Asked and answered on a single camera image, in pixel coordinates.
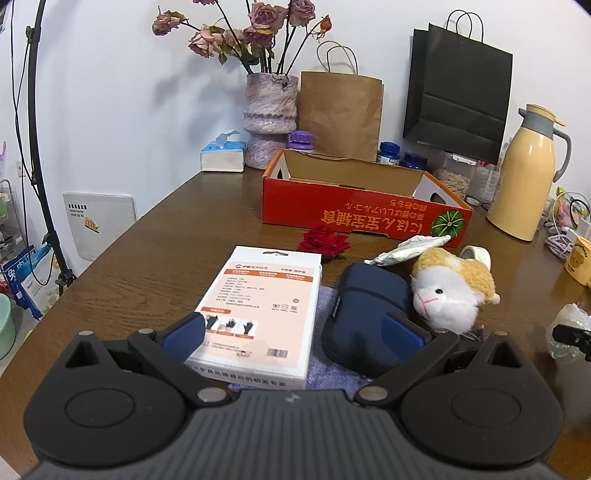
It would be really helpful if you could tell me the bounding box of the navy blue zip pouch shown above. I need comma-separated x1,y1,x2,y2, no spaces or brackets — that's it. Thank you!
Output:
322,263,412,378

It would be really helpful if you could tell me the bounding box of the white yellow plush hamster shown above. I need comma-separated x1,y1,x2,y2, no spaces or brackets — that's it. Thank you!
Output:
411,247,501,334

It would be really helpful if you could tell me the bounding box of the white glove product box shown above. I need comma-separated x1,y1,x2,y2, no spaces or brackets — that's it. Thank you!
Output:
185,246,322,390

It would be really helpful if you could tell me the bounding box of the crumpled clear plastic wrap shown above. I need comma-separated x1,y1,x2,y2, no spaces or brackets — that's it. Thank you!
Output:
545,304,590,362

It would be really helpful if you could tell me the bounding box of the yellow bear mug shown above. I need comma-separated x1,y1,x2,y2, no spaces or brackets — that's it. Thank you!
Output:
564,237,591,286

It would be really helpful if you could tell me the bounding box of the crumpled white tissue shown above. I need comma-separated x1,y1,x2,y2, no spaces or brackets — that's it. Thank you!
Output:
363,235,452,267

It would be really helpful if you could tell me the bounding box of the white tape roll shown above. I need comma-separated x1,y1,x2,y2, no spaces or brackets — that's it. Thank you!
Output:
460,245,492,271

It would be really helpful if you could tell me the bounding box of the red artificial rose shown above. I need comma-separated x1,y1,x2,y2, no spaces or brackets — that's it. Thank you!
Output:
297,227,351,261

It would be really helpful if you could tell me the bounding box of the black light stand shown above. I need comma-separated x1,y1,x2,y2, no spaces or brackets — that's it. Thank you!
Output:
1,1,76,295

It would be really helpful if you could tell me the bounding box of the yellow thermos jug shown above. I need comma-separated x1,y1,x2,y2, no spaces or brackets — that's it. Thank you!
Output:
487,104,572,242

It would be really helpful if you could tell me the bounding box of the green plastic basin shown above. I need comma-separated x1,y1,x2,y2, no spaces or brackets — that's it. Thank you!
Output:
0,294,16,359

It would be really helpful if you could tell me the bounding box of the clear seed container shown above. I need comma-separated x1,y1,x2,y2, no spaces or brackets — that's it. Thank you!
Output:
435,152,478,199

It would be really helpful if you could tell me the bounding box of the short blue supplement jar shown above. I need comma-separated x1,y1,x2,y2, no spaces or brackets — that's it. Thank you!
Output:
399,152,428,171

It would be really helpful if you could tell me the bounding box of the clear plastic water bottle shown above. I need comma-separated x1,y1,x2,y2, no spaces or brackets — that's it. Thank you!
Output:
476,164,500,203

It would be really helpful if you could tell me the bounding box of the red cardboard fruit box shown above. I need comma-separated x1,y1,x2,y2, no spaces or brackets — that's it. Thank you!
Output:
262,149,473,247

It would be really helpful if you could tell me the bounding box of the tall blue supplement bottle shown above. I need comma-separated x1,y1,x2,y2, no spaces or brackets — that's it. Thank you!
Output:
377,141,401,165

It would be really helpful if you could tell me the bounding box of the blue white tissue box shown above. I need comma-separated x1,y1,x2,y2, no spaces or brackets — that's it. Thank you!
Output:
200,130,246,173

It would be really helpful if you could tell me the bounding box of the purple cap pill bottle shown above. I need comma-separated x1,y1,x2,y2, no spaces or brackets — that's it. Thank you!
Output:
287,130,314,152

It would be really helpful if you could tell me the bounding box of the brown paper bag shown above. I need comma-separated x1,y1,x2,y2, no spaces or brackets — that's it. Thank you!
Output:
298,40,384,162

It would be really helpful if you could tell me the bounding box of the purple textured flower vase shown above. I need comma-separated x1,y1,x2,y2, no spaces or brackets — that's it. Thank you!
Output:
243,73,298,170

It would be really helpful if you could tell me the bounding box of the black paper bag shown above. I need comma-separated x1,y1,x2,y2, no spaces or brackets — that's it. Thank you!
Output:
403,24,513,164

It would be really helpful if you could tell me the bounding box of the dried pink rose bouquet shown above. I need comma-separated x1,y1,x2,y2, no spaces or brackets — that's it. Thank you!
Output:
151,1,332,76

